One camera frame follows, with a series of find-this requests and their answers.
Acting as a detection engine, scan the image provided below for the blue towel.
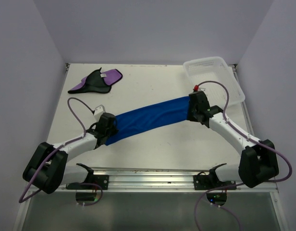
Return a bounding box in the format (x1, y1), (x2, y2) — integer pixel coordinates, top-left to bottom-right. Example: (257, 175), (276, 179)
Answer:
(105, 96), (189, 146)

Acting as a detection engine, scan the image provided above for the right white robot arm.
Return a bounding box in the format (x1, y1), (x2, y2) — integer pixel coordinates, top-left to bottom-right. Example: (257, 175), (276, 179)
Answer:
(187, 91), (279, 189)

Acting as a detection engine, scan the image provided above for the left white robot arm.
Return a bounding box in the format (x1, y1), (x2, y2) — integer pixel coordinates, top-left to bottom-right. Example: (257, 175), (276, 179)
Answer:
(23, 113), (118, 194)

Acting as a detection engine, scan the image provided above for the white plastic basket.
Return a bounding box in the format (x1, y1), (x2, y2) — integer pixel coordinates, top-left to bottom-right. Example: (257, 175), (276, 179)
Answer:
(183, 56), (245, 108)

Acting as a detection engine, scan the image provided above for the purple and grey towel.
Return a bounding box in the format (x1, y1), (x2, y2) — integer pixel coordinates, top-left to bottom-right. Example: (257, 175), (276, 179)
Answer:
(68, 68), (123, 94)

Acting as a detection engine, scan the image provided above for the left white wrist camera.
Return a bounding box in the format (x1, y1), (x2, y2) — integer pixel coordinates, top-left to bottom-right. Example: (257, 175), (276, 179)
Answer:
(93, 104), (106, 122)

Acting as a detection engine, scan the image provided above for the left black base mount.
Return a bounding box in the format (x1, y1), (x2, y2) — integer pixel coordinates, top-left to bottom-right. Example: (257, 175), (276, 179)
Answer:
(91, 174), (109, 190)

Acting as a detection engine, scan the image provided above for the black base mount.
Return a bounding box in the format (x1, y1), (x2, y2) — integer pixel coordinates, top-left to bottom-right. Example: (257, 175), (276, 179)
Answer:
(91, 174), (109, 190)
(193, 172), (235, 191)

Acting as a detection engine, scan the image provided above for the aluminium frame rail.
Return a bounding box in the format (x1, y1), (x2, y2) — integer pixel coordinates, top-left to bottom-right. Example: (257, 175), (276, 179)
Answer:
(23, 168), (278, 195)

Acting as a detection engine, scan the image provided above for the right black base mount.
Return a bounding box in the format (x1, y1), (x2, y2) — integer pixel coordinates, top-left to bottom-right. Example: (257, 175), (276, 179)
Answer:
(193, 172), (235, 191)

